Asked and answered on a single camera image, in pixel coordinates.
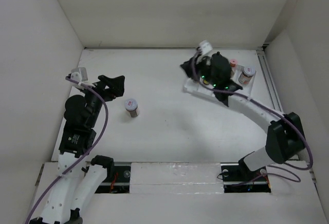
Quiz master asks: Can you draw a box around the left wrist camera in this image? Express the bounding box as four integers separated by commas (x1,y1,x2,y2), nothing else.
68,67,88,88

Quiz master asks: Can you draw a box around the brown jar grey lid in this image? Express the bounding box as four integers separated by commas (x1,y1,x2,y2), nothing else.
238,66,256,85

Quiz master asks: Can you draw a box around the white divided organizer tray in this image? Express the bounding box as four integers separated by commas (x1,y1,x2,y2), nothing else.
183,64,257,101

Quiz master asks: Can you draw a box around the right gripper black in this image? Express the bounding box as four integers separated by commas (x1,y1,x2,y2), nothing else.
180,54,219,87

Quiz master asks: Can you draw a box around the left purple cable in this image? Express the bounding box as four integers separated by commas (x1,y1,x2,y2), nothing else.
25,76,109,224

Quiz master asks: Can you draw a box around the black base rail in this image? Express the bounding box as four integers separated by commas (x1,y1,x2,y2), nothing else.
96,162,271,195

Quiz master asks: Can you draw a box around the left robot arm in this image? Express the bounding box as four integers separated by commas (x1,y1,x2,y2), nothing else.
25,71,125,223

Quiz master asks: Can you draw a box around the pink-lid spice bottle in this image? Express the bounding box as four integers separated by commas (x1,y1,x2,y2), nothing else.
230,59,237,78

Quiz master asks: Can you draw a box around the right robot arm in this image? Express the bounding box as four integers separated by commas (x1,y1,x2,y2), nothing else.
180,51,310,181

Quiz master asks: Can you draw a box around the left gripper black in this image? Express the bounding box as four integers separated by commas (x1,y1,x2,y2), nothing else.
79,74,124,127

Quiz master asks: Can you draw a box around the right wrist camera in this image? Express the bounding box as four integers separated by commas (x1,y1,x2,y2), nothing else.
197,40,213,55

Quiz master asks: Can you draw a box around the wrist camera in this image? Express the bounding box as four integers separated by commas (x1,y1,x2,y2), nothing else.
68,67,88,88
197,40,213,55

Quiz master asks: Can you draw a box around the dark jar red-label lid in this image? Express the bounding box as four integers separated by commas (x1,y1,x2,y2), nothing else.
124,98,139,118

